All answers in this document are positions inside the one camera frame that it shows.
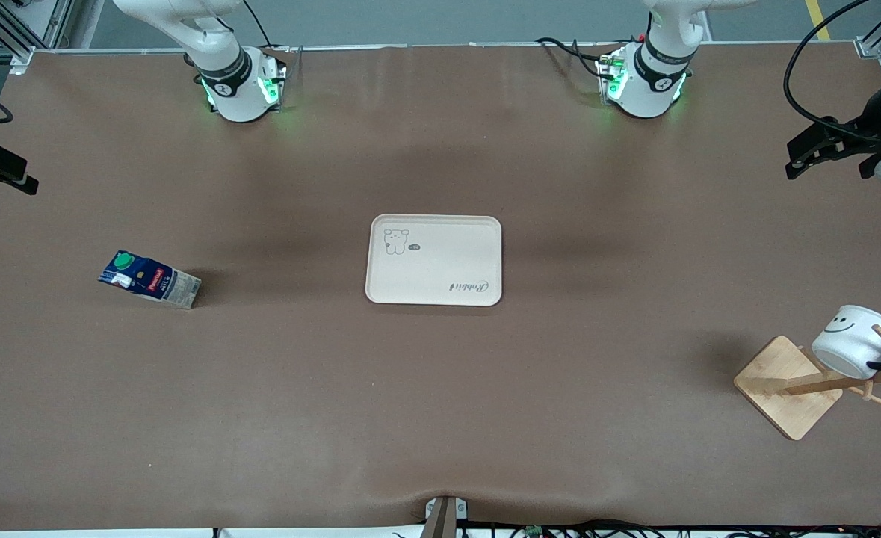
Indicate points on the metal table clamp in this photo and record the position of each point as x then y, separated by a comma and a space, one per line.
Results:
445, 515

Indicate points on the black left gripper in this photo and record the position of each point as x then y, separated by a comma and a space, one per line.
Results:
861, 138

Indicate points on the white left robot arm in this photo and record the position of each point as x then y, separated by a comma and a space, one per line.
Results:
645, 90

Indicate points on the blue milk carton green cap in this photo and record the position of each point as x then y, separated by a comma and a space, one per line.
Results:
152, 280

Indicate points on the cream plastic tray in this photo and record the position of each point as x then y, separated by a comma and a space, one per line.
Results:
440, 261

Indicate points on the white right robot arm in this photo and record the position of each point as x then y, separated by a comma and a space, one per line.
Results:
235, 82

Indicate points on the wooden cup rack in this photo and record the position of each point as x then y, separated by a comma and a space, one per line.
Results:
784, 388

